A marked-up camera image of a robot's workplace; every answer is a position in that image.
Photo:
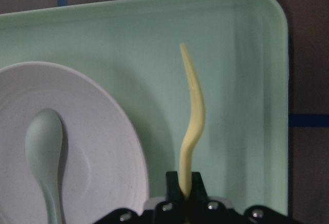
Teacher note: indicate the light green tray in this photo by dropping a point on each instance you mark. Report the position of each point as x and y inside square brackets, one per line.
[131, 48]

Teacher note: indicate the white round plate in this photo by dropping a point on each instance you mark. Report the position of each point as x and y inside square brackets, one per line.
[102, 165]

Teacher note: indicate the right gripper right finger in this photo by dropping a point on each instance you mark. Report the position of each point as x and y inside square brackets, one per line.
[198, 191]

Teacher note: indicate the pale green plastic spoon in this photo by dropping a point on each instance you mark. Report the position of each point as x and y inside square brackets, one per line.
[43, 143]

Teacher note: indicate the yellow plastic fork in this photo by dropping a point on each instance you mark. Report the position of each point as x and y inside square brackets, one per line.
[195, 127]

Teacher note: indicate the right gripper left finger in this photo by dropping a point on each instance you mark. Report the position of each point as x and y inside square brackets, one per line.
[173, 191]

